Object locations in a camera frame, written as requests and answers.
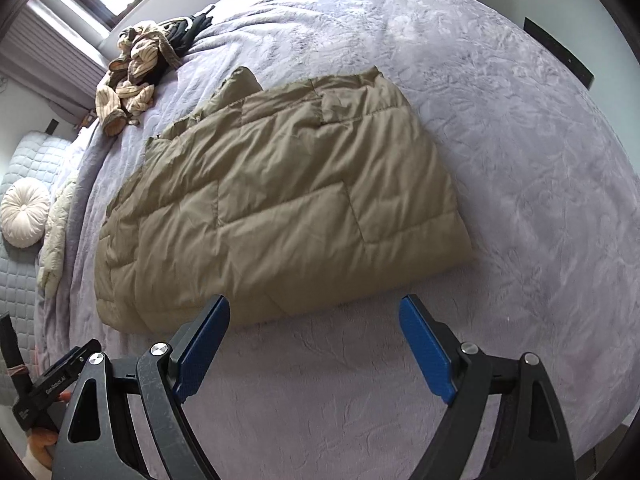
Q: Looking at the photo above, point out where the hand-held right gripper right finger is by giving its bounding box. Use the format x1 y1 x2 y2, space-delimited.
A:
399 295 576 480

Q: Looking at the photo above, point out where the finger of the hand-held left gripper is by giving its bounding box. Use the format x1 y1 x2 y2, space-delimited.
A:
0 312 28 397

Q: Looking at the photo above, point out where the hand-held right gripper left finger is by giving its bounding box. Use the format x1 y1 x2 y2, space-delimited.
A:
50 295 231 480

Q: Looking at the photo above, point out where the khaki puffer jacket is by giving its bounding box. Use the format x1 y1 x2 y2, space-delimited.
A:
94 66 475 333

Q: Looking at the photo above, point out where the person's left hand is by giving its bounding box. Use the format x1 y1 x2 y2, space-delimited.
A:
25 392 71 470

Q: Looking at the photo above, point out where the grey quilted headboard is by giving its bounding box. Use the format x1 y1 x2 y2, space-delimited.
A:
0 130 76 401

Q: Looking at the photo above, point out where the cream quilted garment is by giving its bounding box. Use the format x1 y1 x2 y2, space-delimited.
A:
37 170 82 298

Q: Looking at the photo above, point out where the cream round cushion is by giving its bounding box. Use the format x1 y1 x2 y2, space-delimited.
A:
1 180 52 249

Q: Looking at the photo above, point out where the lavender bed blanket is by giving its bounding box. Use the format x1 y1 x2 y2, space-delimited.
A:
35 0 640 480

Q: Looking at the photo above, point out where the beige striped garment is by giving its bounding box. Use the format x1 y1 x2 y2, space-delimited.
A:
95 20 182 137

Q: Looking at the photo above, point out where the grey pleated curtain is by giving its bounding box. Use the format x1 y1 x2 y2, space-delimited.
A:
0 0 119 117

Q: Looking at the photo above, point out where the dark garment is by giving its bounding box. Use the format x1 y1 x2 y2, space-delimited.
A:
150 5 216 86

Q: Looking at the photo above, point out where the black strip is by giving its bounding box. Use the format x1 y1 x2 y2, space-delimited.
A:
522 16 595 92

